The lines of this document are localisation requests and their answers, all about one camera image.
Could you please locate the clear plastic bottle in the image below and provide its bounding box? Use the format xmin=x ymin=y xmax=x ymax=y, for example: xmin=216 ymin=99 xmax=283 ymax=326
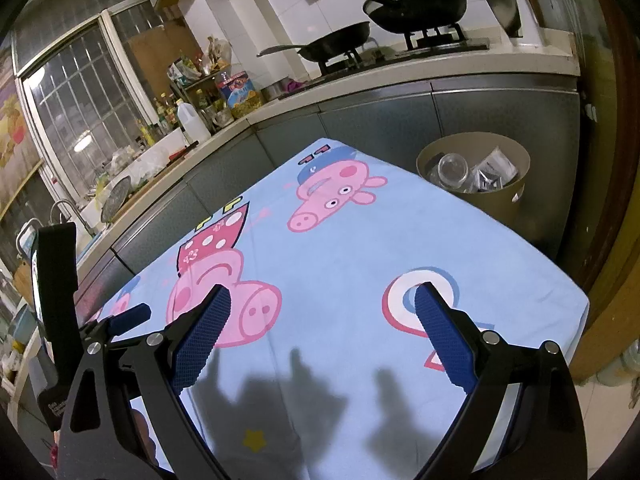
xmin=438 ymin=152 xmax=474 ymax=190

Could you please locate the round metal pot lid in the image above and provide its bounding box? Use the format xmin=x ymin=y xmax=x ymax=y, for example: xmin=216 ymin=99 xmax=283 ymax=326
xmin=100 ymin=176 xmax=133 ymax=224

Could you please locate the row of sauce bottles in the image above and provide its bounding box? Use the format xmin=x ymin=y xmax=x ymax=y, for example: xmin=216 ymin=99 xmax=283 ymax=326
xmin=137 ymin=95 xmax=181 ymax=146

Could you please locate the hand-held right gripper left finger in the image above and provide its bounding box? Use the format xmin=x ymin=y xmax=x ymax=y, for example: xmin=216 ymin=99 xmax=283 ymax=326
xmin=60 ymin=284 xmax=232 ymax=480

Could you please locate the white plastic jug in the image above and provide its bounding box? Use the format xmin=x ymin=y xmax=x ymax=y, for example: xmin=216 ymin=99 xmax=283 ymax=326
xmin=176 ymin=101 xmax=212 ymax=145

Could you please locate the tan round bin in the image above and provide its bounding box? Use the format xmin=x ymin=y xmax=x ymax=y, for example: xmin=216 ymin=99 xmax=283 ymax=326
xmin=416 ymin=132 xmax=531 ymax=222

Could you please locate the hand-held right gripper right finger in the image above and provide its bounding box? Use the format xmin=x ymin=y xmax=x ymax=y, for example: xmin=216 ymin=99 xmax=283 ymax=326
xmin=415 ymin=281 xmax=589 ymax=480

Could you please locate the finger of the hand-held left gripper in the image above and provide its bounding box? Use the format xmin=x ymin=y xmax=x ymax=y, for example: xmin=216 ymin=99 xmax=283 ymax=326
xmin=80 ymin=303 xmax=153 ymax=346

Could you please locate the fruit wall poster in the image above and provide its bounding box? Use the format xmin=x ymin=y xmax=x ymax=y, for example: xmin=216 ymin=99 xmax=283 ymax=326
xmin=0 ymin=35 xmax=44 ymax=212

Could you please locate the black wok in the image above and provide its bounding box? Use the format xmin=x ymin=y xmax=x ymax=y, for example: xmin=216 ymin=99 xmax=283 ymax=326
xmin=346 ymin=0 xmax=469 ymax=34

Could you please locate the pig printed blue tablecloth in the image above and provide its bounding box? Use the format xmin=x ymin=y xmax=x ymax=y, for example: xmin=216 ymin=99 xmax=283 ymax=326
xmin=75 ymin=137 xmax=591 ymax=480

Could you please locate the thick wooden chopping block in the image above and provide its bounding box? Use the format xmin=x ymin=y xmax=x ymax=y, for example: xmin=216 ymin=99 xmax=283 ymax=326
xmin=11 ymin=260 xmax=35 ymax=297

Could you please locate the brown cardboard sheet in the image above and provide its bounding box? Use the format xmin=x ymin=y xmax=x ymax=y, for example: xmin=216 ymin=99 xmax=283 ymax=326
xmin=125 ymin=24 xmax=201 ymax=92

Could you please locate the gas stove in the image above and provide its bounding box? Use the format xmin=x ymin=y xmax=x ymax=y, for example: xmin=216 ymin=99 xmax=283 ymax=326
xmin=277 ymin=25 xmax=491 ymax=99

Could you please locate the wooden door frame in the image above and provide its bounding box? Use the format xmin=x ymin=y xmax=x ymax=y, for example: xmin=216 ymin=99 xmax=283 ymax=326
xmin=565 ymin=0 xmax=640 ymax=382

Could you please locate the large cooking oil bottle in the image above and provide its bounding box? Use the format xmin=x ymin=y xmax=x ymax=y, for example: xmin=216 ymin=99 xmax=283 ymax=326
xmin=215 ymin=71 xmax=264 ymax=110

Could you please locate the barred window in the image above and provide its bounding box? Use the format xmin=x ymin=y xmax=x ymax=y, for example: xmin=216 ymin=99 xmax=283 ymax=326
xmin=12 ymin=10 xmax=172 ymax=212

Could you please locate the clear plastic wrapper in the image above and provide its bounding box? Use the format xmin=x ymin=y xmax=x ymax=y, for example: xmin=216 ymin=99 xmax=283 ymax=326
xmin=472 ymin=147 xmax=519 ymax=192

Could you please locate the black frying pan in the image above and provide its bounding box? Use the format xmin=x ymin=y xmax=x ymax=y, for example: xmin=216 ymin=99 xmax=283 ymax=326
xmin=257 ymin=21 xmax=374 ymax=64

